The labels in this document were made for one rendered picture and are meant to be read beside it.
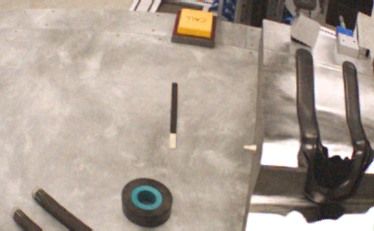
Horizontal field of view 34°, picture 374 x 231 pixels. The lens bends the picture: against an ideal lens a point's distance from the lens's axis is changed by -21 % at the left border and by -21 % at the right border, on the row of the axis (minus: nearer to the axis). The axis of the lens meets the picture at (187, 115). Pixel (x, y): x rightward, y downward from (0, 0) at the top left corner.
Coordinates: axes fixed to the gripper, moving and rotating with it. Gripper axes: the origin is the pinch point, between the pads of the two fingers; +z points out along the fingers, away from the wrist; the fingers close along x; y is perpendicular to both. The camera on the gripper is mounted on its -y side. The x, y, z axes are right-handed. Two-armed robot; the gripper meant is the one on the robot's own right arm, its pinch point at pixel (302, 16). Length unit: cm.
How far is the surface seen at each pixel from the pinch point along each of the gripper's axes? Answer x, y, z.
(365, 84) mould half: -14.3, -10.5, 6.3
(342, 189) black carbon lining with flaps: -8.3, -35.6, 3.1
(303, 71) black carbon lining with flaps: 0.5, -10.4, 4.6
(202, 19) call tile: 20.6, 2.6, 8.0
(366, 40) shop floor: -39, 95, 116
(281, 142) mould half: 4.6, -30.9, -4.5
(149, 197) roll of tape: 24.5, -37.1, 3.8
